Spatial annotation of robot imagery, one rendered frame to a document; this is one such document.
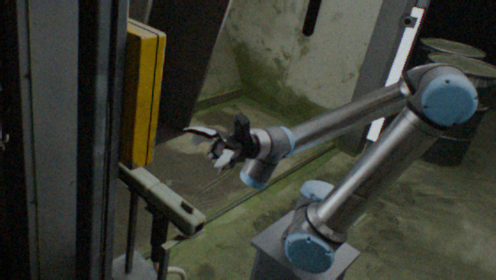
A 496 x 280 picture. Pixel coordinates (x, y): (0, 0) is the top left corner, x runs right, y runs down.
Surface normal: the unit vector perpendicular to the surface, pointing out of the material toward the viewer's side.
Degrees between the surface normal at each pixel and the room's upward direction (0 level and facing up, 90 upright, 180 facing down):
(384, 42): 90
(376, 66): 90
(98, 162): 90
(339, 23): 90
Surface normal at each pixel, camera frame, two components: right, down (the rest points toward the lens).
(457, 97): -0.33, 0.24
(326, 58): -0.72, 0.21
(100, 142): 0.68, 0.38
